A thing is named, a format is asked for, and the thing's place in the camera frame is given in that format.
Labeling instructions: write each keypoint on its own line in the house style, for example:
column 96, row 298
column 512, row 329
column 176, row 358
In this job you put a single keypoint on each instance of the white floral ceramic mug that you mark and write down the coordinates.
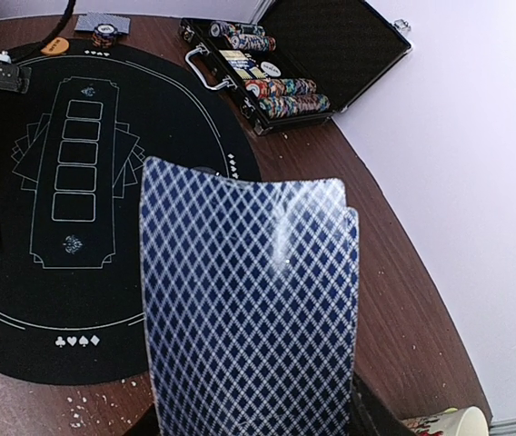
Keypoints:
column 469, row 421

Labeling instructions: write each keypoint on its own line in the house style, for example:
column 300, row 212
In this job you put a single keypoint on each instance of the orange big blind button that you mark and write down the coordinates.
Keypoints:
column 58, row 46

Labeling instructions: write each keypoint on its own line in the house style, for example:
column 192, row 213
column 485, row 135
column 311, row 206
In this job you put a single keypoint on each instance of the white dealer button in case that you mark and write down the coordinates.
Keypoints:
column 270, row 69

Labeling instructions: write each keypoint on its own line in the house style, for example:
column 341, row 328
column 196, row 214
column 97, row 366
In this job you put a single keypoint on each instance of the black round poker mat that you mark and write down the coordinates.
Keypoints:
column 72, row 151

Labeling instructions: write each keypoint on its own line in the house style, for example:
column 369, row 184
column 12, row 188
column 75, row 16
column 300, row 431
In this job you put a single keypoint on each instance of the black white poker chip stack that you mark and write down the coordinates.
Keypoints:
column 104, row 36

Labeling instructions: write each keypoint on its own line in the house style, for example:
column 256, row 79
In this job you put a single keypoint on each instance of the black poker chip case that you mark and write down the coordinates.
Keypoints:
column 329, row 52

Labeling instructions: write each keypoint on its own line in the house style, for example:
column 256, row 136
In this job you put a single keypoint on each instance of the blue texas holdem card deck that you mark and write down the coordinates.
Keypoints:
column 242, row 64

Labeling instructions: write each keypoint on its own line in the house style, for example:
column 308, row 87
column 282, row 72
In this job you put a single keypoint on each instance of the grey ridged card holder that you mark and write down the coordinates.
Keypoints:
column 249, row 295

